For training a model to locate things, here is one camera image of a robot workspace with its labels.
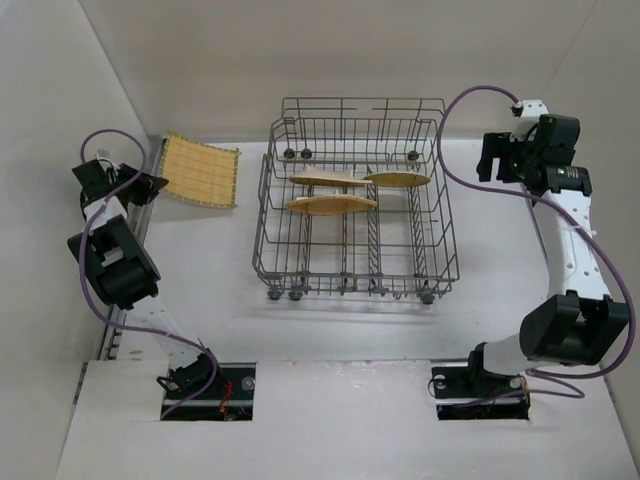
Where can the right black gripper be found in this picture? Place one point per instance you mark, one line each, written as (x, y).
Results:
(493, 154)

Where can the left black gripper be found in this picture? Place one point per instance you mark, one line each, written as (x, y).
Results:
(141, 183)

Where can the rectangular woven bamboo plate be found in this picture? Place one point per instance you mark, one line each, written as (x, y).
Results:
(198, 173)

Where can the round woven bamboo plate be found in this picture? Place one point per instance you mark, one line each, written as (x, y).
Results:
(397, 179)

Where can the shovel-shaped woven bamboo plate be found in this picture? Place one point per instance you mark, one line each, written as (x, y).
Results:
(326, 178)

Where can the square woven bamboo plate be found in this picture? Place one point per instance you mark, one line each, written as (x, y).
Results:
(327, 205)

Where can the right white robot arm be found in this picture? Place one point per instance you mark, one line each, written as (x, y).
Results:
(579, 321)

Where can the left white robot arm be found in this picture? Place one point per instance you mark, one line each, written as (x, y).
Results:
(122, 274)

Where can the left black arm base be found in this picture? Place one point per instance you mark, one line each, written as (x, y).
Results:
(230, 399)

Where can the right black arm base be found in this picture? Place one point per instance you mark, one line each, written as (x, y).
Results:
(461, 395)

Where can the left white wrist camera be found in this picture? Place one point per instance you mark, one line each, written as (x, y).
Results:
(108, 162)

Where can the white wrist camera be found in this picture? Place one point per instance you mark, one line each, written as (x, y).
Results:
(530, 112)
(108, 162)

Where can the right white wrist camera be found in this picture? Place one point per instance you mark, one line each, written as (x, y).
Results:
(530, 112)

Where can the grey wire dish rack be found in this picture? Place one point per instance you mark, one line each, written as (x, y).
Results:
(405, 246)

